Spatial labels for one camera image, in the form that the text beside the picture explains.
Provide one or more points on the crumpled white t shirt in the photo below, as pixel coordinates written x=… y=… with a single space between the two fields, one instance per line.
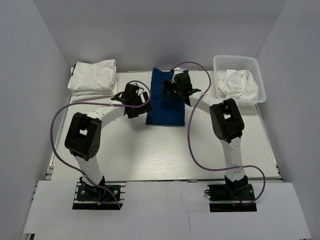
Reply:
x=237 y=84

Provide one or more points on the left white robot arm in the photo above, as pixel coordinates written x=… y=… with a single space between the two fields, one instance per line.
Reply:
x=84 y=136

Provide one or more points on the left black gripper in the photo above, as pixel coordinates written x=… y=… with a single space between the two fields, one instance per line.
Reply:
x=143 y=109

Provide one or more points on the white plastic basket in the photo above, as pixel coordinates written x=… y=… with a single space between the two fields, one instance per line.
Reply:
x=223 y=62

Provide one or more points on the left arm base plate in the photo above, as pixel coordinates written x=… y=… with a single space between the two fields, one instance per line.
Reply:
x=86 y=200

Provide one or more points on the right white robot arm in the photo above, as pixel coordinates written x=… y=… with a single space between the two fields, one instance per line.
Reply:
x=227 y=124

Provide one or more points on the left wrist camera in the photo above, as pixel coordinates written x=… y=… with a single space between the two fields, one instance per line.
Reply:
x=130 y=95

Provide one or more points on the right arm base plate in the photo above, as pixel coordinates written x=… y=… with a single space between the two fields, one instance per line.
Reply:
x=221 y=200

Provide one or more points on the white t shirt stack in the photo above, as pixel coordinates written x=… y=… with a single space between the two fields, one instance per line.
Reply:
x=93 y=80

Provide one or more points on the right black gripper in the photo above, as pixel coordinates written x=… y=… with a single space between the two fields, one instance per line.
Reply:
x=167 y=85

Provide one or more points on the blue t shirt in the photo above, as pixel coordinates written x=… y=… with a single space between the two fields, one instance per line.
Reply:
x=168 y=112

